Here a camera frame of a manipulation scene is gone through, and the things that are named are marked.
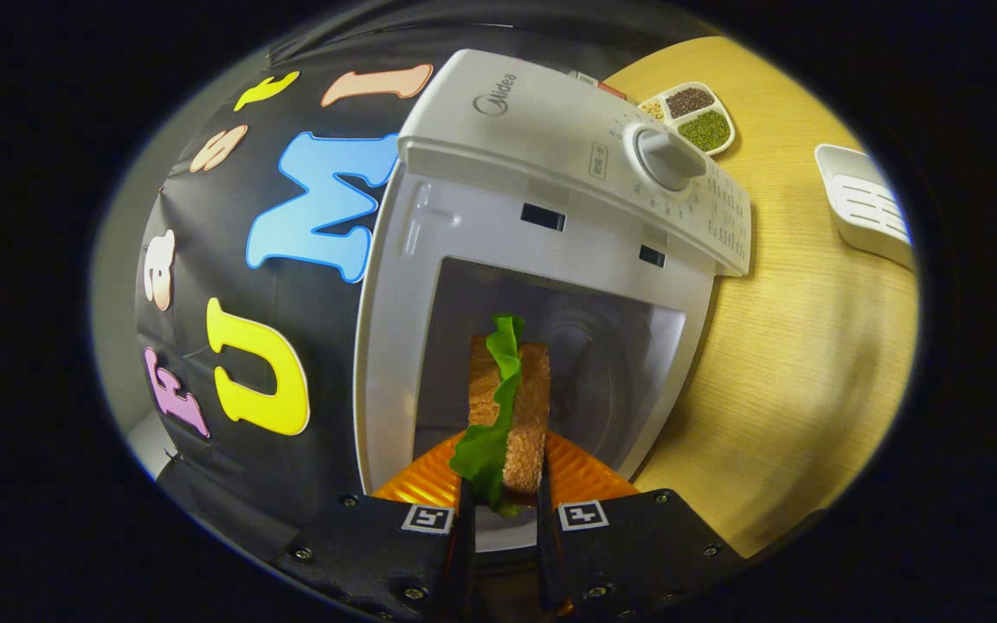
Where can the white divided dish of beans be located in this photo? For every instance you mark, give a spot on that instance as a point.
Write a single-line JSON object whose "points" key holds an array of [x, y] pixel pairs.
{"points": [[704, 130]]}

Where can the white microwave oven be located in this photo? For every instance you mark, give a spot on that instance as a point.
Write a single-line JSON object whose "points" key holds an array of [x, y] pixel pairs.
{"points": [[533, 130]]}

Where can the toast sandwich with lettuce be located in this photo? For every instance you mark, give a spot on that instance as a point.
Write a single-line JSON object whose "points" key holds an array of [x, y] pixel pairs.
{"points": [[529, 407]]}

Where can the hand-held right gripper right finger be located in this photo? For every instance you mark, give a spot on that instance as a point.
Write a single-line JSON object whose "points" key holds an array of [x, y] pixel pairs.
{"points": [[628, 545]]}

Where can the plastic bottle with red label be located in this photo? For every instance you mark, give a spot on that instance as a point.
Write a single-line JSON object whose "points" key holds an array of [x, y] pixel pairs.
{"points": [[613, 90]]}

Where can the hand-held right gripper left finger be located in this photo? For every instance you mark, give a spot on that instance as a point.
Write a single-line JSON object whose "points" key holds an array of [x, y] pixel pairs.
{"points": [[377, 545]]}

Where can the white rectangular tray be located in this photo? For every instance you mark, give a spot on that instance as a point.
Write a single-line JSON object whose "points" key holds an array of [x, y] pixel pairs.
{"points": [[871, 208]]}

